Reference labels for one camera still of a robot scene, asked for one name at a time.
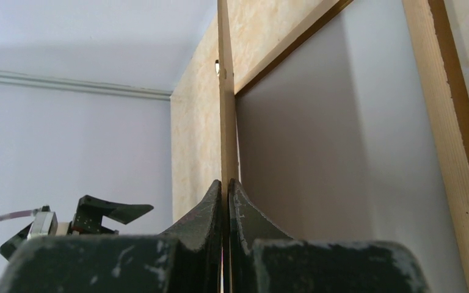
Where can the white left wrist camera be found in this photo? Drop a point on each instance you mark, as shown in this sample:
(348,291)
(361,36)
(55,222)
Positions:
(45,223)

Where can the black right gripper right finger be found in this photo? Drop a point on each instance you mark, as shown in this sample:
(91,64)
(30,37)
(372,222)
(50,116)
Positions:
(264,258)

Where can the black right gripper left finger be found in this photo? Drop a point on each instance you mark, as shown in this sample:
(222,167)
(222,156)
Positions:
(186,257)

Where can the wooden picture frame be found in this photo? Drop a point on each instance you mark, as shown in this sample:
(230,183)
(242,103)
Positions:
(447,104)

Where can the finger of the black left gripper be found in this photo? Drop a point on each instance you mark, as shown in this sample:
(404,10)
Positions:
(9,247)
(90,212)

